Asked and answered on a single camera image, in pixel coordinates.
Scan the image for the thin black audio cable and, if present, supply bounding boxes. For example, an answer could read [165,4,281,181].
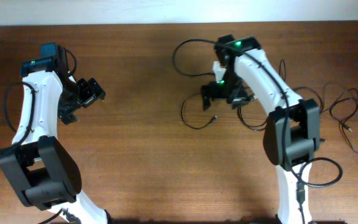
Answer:
[318,83,358,155]

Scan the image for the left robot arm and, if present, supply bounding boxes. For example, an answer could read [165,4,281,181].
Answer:
[0,42,112,223]

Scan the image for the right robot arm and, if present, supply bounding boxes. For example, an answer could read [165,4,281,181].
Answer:
[201,35,320,223]

